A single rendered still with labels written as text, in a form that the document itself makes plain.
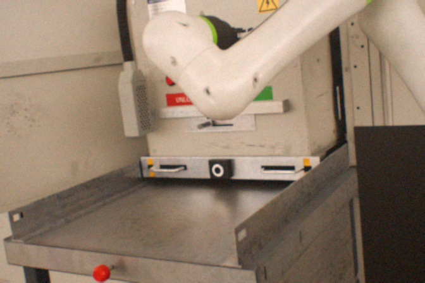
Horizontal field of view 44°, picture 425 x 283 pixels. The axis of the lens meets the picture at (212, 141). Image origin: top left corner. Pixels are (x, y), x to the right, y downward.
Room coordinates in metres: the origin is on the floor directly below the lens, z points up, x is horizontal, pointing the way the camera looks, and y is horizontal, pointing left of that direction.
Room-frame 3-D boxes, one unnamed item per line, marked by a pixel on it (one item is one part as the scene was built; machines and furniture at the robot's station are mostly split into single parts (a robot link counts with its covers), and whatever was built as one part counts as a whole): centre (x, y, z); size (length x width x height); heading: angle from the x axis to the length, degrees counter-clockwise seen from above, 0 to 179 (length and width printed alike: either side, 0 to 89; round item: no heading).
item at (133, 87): (1.43, 0.19, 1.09); 0.08 x 0.05 x 0.17; 149
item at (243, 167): (1.39, -0.03, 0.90); 0.54 x 0.05 x 0.06; 59
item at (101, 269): (0.95, 0.23, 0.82); 0.04 x 0.03 x 0.03; 149
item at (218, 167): (1.36, -0.01, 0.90); 0.06 x 0.03 x 0.05; 59
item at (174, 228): (1.26, 0.05, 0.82); 0.68 x 0.62 x 0.06; 149
